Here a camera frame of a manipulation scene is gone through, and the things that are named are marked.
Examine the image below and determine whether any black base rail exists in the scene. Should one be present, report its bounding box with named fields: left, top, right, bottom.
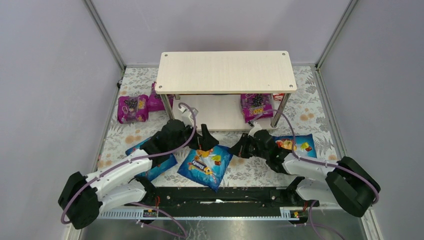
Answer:
left=140, top=187, right=313, bottom=208

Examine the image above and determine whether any red white packet behind shelf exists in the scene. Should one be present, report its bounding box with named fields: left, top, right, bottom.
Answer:
left=272, top=93, right=285, bottom=101

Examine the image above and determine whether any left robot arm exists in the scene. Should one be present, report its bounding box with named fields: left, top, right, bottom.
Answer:
left=58, top=119, right=219, bottom=230

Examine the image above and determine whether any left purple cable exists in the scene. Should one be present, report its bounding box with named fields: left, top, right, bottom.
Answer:
left=60, top=102, right=198, bottom=239

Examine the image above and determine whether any blue slendy bag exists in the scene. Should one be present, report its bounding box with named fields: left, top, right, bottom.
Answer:
left=273, top=134, right=317, bottom=158
left=125, top=138, right=177, bottom=181
left=177, top=145, right=233, bottom=192

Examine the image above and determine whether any white wooden two-tier shelf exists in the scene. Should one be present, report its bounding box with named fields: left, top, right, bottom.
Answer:
left=155, top=51, right=297, bottom=131

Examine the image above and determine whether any purple candy bag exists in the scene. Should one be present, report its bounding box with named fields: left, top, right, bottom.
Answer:
left=240, top=93, right=274, bottom=123
left=146, top=82, right=165, bottom=112
left=117, top=94, right=149, bottom=124

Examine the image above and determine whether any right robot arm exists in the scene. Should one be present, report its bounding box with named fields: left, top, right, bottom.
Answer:
left=228, top=130, right=381, bottom=217

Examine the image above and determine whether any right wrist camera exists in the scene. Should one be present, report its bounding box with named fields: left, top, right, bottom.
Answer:
left=248, top=121, right=263, bottom=136

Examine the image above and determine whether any floral patterned table mat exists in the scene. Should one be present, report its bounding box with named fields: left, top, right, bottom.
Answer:
left=93, top=65, right=339, bottom=188

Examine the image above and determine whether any slotted cable duct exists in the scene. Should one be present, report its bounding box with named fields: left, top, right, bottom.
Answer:
left=97, top=206, right=301, bottom=221

